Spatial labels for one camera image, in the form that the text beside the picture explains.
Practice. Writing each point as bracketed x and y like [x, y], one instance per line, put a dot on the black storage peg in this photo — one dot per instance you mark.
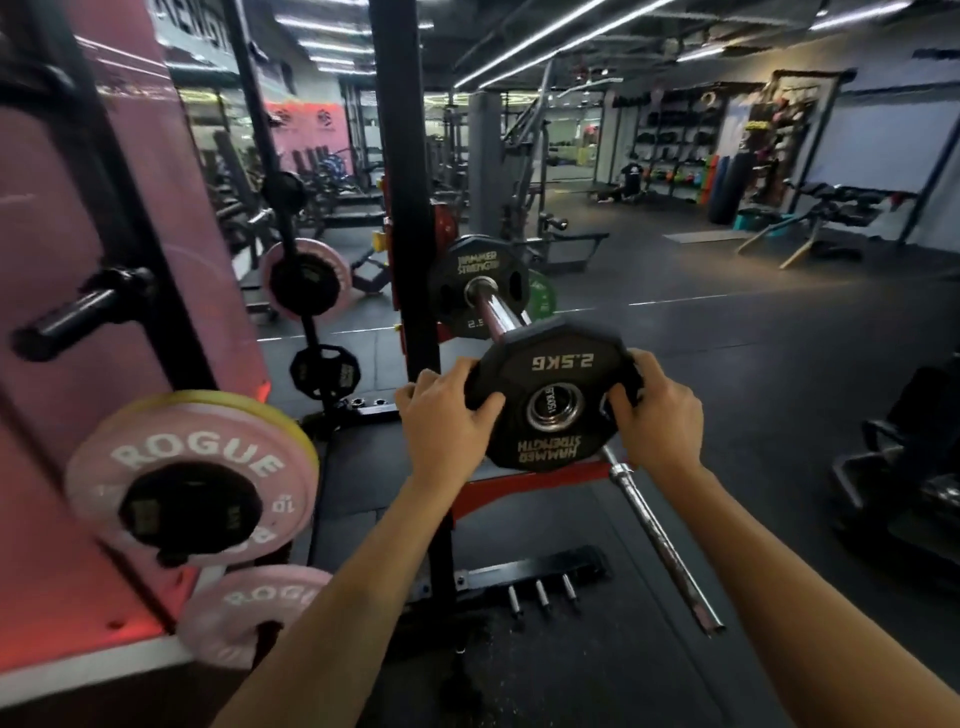
[79, 311]

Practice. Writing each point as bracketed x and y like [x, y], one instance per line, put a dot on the person's left thumb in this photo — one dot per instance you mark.
[486, 411]

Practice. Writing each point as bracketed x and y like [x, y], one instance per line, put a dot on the black equipment storage shelf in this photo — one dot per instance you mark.
[679, 142]

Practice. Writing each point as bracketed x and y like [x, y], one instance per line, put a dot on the dark punching bag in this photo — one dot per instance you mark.
[729, 189]

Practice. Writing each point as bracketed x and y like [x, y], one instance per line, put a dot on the large pink weight plate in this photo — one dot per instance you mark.
[240, 607]
[187, 450]
[330, 259]

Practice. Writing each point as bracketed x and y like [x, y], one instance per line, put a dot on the person's right hand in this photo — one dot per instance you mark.
[664, 427]

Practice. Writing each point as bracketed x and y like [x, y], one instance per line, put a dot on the grey floor mat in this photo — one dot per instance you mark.
[709, 236]

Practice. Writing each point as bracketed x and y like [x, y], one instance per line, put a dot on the white wall board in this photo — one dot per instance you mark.
[885, 142]

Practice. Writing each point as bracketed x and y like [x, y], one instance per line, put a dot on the person's right thumb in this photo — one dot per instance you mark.
[622, 409]

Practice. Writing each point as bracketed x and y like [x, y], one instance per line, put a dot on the person's left forearm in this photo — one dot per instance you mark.
[352, 600]

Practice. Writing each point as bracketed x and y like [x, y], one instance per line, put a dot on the black floor base plate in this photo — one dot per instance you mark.
[540, 566]

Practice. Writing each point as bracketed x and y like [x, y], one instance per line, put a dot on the short metal pin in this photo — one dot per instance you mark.
[541, 595]
[571, 589]
[514, 601]

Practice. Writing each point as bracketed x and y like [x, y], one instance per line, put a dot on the person's left hand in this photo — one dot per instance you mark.
[439, 427]

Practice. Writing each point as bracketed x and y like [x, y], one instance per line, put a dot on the black rack upright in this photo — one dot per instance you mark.
[409, 187]

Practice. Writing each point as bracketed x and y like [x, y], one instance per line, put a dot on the green weight plate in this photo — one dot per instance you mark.
[541, 296]

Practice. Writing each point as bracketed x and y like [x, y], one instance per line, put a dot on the slanted black rack post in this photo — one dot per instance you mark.
[266, 150]

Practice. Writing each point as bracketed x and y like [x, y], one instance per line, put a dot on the small black weight plate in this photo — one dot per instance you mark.
[555, 375]
[324, 371]
[459, 277]

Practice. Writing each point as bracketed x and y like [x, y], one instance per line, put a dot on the red rack base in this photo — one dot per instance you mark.
[525, 486]

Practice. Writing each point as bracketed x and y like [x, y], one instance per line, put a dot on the chrome barbell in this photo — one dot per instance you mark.
[495, 306]
[660, 540]

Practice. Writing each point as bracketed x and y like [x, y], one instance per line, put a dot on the grey column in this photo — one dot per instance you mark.
[485, 165]

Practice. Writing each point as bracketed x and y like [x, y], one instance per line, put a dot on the ceiling light strip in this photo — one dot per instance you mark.
[859, 13]
[525, 41]

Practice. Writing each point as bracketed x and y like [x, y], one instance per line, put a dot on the person's right forearm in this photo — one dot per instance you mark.
[795, 600]

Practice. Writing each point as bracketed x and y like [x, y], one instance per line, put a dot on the black gym machine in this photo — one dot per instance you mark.
[915, 442]

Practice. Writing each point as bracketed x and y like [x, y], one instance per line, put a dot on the black padded exercise bench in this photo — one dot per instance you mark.
[840, 206]

